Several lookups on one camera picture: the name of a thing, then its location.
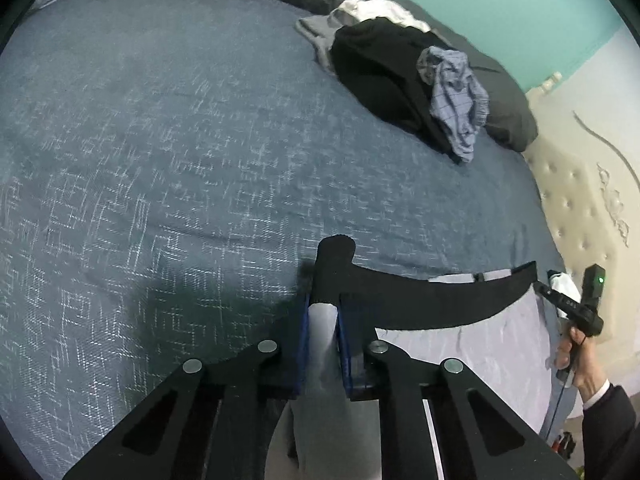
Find black crumpled garment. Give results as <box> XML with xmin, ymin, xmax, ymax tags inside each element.
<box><xmin>330</xmin><ymin>18</ymin><xmax>462</xmax><ymax>164</ymax></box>

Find white crumpled garment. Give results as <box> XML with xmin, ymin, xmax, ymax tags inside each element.
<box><xmin>330</xmin><ymin>0</ymin><xmax>432</xmax><ymax>32</ymax></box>

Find dark blue patterned bedspread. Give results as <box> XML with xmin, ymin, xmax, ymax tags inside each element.
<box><xmin>1</xmin><ymin>0</ymin><xmax>563</xmax><ymax>479</ymax></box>

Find light grey jacket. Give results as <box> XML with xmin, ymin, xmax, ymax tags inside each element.
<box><xmin>264</xmin><ymin>234</ymin><xmax>572</xmax><ymax>480</ymax></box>

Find right hand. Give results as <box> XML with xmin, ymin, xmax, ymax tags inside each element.
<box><xmin>555</xmin><ymin>326</ymin><xmax>611</xmax><ymax>410</ymax></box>

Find blue checked crumpled garment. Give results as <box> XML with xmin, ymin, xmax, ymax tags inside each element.
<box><xmin>416</xmin><ymin>46</ymin><xmax>489</xmax><ymax>162</ymax></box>

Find right forearm dark sleeve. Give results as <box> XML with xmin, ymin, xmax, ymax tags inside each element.
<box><xmin>582</xmin><ymin>382</ymin><xmax>639</xmax><ymax>480</ymax></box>

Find cream tufted headboard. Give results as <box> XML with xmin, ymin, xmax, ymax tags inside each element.
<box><xmin>519</xmin><ymin>24</ymin><xmax>640</xmax><ymax>346</ymax></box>

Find grey crumpled garment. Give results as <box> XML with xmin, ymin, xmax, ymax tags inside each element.
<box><xmin>295</xmin><ymin>12</ymin><xmax>350</xmax><ymax>75</ymax></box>

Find red white shoes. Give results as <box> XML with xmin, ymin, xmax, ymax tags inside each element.
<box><xmin>551</xmin><ymin>431</ymin><xmax>576</xmax><ymax>462</ymax></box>

